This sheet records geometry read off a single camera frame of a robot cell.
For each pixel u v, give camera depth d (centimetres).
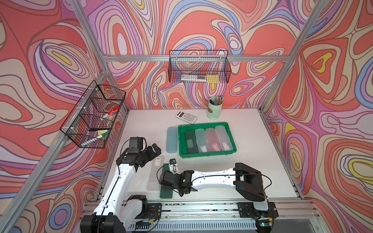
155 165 86
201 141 100
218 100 105
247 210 73
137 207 59
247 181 50
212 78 91
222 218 72
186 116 115
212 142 98
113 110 77
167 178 59
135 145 61
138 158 57
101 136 71
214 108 105
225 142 96
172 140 101
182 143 99
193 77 82
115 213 40
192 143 99
